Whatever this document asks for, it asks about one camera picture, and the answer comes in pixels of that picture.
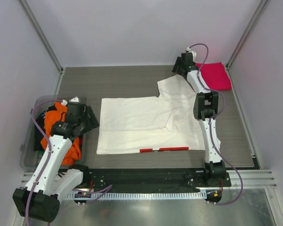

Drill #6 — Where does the white t-shirt with red print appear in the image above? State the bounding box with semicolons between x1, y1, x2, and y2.
96;74;222;155

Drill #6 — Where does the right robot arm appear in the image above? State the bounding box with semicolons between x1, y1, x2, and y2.
172;51;226;186

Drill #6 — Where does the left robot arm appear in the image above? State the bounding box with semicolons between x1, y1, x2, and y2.
12;97;99;223

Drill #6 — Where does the orange t-shirt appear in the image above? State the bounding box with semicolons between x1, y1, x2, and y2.
41;102;82;166

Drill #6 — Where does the folded magenta t-shirt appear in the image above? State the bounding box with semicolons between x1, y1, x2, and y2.
200;62;232;91

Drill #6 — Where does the clear plastic bin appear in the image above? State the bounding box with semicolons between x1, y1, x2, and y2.
20;95;74;171

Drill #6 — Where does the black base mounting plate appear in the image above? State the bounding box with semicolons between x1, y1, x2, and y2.
63;167;232;193

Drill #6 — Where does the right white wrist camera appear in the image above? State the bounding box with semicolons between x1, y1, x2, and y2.
185;47;197;58

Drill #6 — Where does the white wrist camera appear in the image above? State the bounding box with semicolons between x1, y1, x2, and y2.
185;47;197;58
60;97;81;106

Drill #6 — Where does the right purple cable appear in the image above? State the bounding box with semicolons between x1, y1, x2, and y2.
194;43;244;207

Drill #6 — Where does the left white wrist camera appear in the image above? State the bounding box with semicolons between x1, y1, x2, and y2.
60;97;81;106

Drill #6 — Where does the left aluminium frame post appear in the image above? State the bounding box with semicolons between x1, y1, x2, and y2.
18;0;66;75

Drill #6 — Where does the aluminium frame post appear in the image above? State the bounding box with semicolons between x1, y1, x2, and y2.
225;0;270;69
18;0;66;75

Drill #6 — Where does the right aluminium frame post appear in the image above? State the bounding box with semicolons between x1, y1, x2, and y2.
225;0;270;69

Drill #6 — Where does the white slotted cable duct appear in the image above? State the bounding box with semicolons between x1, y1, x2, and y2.
65;190;207;201

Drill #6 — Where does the aluminium front rail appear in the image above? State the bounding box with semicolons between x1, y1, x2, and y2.
19;169;278;189

